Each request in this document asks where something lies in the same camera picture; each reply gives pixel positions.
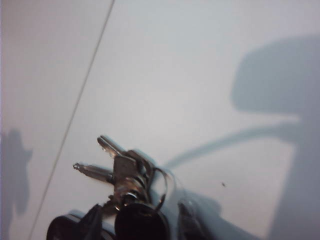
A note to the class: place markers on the bunch of keys with black fob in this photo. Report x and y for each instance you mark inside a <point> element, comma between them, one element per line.
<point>125,172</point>

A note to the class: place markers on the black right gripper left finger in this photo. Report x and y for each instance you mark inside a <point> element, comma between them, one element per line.
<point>94,220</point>

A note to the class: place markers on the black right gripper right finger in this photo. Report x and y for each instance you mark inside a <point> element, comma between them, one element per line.
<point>190,225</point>

